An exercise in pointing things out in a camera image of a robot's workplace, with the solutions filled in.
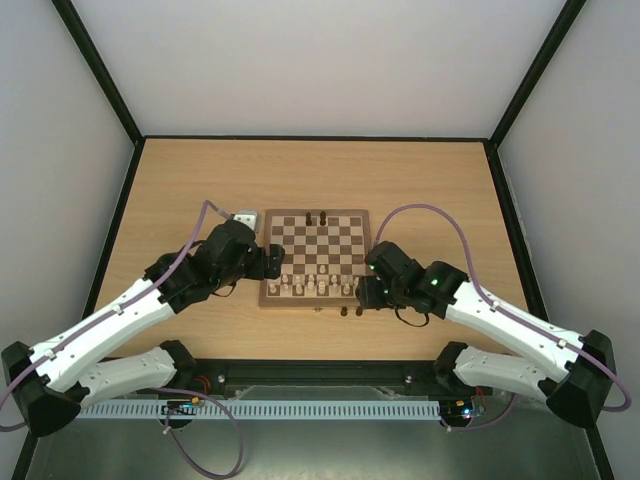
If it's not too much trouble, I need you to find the wooden chess board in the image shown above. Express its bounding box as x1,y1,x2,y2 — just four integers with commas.
258,209,372,311

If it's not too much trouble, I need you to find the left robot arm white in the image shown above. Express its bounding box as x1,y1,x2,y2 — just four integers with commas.
1,220,285,437

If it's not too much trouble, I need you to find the black frame post left rear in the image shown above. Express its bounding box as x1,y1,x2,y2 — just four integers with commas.
51,0,143,146

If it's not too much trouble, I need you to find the black frame post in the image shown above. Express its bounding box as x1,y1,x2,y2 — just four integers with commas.
51,0,143,146
485,0,587,151

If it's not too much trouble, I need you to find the light blue cable duct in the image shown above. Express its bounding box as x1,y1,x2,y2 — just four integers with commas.
78,399,441,421

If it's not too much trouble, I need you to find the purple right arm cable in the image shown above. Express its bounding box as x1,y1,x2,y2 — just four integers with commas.
374,202,632,434

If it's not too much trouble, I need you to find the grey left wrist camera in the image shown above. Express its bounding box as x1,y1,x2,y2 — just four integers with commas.
233,210,262,233

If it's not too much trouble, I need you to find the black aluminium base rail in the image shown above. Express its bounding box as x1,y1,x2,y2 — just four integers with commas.
189,358,581,396

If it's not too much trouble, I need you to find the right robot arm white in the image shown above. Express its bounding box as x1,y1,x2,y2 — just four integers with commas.
355,241,615,429

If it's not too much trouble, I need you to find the black frame post right rear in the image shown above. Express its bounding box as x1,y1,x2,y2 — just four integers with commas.
485,0,587,151

